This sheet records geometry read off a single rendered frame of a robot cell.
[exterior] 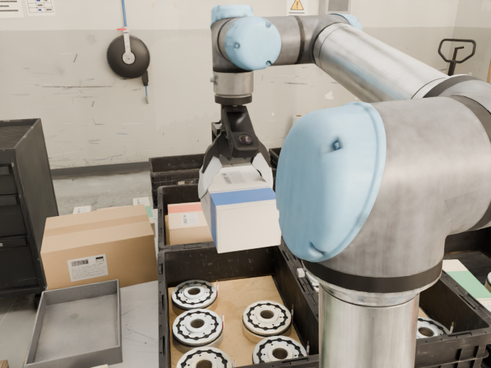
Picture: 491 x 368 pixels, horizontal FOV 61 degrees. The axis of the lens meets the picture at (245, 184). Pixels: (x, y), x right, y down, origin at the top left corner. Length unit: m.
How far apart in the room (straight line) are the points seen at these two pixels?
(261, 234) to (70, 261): 0.65
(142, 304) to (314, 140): 0.99
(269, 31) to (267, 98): 3.64
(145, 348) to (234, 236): 0.45
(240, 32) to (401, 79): 0.25
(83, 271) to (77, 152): 3.01
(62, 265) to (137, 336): 0.30
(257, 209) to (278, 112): 3.62
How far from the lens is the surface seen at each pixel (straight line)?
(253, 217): 0.75
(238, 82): 0.75
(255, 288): 1.04
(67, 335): 1.19
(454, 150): 0.33
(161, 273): 0.93
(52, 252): 1.24
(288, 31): 0.67
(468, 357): 0.91
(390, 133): 0.31
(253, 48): 0.63
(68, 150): 4.22
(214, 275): 1.06
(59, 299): 1.30
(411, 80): 0.49
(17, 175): 2.14
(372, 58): 0.55
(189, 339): 0.87
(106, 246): 1.24
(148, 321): 1.18
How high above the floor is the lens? 1.45
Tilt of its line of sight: 22 degrees down
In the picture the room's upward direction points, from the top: straight up
